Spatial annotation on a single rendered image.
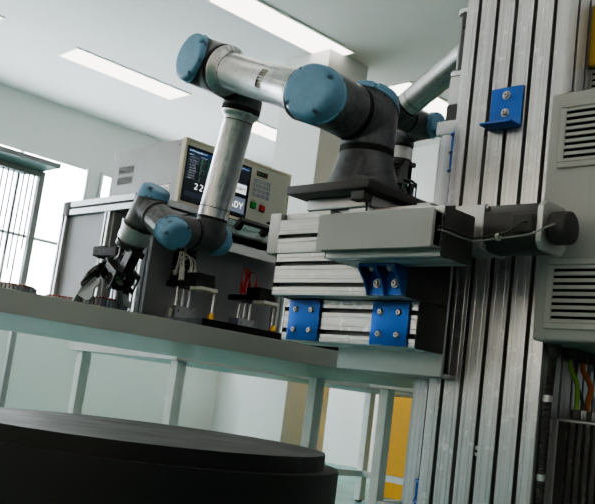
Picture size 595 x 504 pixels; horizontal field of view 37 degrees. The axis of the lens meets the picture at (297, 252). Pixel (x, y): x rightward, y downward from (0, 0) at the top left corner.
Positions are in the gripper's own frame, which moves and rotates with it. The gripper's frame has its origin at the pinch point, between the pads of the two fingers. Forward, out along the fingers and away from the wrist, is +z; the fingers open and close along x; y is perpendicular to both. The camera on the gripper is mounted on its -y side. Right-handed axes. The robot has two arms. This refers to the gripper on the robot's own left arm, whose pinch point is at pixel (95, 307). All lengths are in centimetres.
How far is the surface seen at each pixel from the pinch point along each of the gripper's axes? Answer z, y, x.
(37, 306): -8.8, 22.9, -27.4
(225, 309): 6, -30, 63
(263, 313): 5, -31, 80
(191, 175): -31, -36, 34
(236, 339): -8.8, 21.5, 27.8
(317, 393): 47, -56, 152
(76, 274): 11.4, -44.3, 17.2
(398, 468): 155, -160, 381
